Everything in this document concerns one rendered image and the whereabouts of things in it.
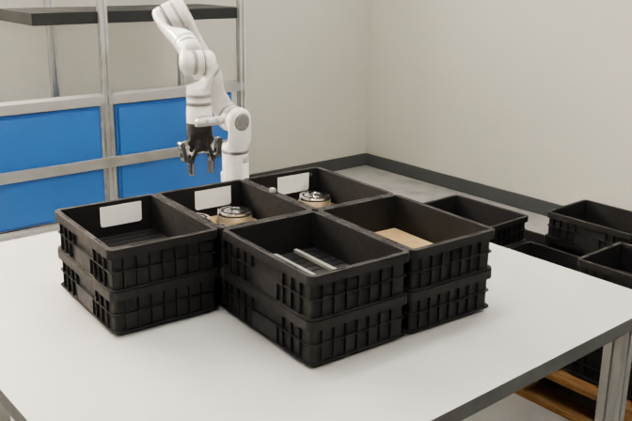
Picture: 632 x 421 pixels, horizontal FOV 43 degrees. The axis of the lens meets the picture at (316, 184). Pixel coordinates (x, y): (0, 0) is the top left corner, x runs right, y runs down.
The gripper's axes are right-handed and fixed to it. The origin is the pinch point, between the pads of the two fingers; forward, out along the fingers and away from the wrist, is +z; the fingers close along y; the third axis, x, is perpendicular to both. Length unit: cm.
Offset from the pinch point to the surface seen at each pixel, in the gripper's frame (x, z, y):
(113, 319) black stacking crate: 28, 26, 41
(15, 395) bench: 43, 30, 69
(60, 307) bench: 4, 30, 46
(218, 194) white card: -7.1, 10.9, -9.6
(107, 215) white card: -7.5, 11.2, 26.4
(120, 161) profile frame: -181, 42, -51
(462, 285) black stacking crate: 72, 21, -35
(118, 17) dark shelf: -186, -30, -57
